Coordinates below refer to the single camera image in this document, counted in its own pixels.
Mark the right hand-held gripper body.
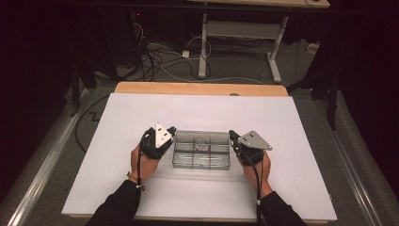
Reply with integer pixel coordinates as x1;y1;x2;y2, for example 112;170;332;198
233;130;273;166

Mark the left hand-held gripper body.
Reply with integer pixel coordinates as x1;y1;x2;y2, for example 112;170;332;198
139;121;174;160

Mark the clear plastic compartment box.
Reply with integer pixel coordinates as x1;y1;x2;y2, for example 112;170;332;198
171;130;231;171

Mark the thin red wire loop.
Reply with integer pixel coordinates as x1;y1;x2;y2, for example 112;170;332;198
193;137;212;153

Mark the person's right hand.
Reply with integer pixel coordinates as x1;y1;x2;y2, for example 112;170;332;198
239;150;274;199

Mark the person's left hand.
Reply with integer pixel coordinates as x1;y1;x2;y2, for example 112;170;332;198
130;145;161;185

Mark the wooden table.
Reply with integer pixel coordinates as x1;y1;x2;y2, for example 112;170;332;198
68;81;330;224

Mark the white table sheet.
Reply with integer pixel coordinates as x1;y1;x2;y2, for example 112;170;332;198
61;92;338;222

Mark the black stand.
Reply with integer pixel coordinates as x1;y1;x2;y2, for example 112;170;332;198
286;62;342;131
70;59;98;118

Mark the white-legged desk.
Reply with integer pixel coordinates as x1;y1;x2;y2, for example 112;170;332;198
187;0;331;84

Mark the black computer tower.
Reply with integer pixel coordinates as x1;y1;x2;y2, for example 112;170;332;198
103;8;142;69

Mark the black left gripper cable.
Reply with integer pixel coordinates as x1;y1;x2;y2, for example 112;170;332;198
136;135;144;189

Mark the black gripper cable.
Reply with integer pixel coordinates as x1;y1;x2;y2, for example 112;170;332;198
241;150;264;226
136;135;144;189

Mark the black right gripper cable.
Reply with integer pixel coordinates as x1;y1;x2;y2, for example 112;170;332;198
241;150;264;226

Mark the beaded wrist bracelet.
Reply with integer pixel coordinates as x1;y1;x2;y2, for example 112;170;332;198
126;171;146;191

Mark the white floor cable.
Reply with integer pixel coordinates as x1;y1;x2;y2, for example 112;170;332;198
142;36;264;85

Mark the bundle of black cables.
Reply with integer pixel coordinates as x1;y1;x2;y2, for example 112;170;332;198
119;22;201;83

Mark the black floor cable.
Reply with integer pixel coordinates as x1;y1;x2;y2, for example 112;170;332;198
74;93;111;153

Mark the metal floor rail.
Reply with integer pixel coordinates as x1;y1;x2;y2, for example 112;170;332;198
6;89;90;226
313;93;384;226

